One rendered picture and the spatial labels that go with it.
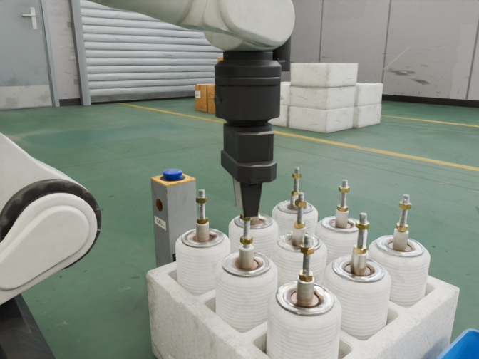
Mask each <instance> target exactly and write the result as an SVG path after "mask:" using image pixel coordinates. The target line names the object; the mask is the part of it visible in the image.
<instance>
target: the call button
mask: <svg viewBox="0 0 479 359"><path fill-rule="evenodd" d="M181 175H182V170H179V169H168V170H164V171H163V176H164V177H165V179H167V180H176V179H179V178H180V176H181Z"/></svg>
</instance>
